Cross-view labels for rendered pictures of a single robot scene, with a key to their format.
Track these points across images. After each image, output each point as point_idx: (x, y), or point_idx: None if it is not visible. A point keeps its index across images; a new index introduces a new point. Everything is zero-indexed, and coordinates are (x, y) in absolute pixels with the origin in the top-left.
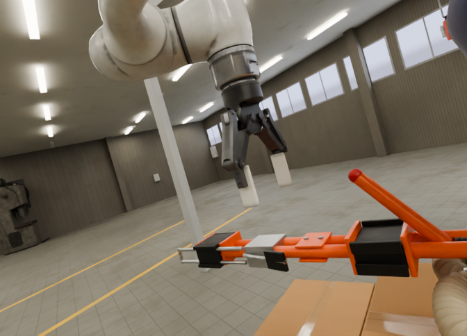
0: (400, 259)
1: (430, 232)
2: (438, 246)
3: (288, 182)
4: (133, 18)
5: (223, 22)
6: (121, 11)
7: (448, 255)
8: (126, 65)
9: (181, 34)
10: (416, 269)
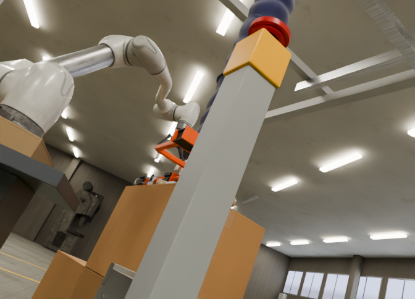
0: (169, 177)
1: (180, 175)
2: (176, 176)
3: (176, 168)
4: (159, 102)
5: (184, 113)
6: (157, 99)
7: (176, 177)
8: (157, 112)
9: (174, 112)
10: (170, 181)
